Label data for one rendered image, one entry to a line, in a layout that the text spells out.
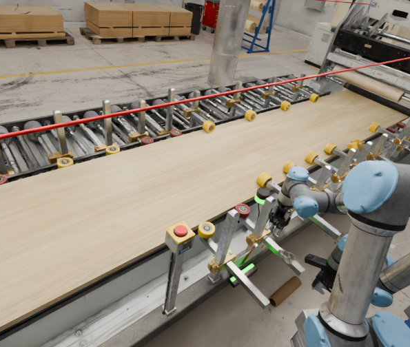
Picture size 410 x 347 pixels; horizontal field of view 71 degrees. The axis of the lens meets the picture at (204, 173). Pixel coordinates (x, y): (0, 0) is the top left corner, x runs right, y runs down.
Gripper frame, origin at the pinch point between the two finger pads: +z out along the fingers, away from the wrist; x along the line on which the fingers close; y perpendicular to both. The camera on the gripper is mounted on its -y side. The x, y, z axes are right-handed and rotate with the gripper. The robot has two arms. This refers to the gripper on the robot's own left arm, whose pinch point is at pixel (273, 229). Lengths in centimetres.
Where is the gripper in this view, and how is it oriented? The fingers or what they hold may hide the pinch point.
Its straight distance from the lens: 134.9
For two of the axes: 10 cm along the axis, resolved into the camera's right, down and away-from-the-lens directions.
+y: -5.1, 4.7, -7.2
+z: -1.5, 7.8, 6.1
